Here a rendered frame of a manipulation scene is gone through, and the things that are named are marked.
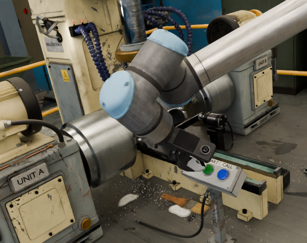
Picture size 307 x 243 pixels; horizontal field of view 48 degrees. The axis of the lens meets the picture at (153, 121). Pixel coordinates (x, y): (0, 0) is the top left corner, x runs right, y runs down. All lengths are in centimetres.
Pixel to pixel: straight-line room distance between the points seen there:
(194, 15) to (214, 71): 678
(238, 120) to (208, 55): 90
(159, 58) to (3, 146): 55
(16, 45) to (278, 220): 554
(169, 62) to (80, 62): 77
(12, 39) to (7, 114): 522
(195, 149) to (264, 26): 34
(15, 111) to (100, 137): 29
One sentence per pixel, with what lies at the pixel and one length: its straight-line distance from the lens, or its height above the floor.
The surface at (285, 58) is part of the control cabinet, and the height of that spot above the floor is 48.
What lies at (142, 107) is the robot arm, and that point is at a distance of 70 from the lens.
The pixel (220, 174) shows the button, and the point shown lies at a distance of 92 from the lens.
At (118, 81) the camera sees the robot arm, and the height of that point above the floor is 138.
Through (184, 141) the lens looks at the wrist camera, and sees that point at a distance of 80.
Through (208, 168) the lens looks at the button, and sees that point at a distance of 94.
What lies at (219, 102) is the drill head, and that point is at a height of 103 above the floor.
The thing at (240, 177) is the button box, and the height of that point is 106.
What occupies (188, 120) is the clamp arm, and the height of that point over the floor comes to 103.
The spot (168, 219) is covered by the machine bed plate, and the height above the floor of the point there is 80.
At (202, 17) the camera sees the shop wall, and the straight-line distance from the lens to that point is 749.
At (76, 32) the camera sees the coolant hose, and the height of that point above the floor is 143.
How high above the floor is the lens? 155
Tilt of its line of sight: 22 degrees down
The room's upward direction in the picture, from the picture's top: 10 degrees counter-clockwise
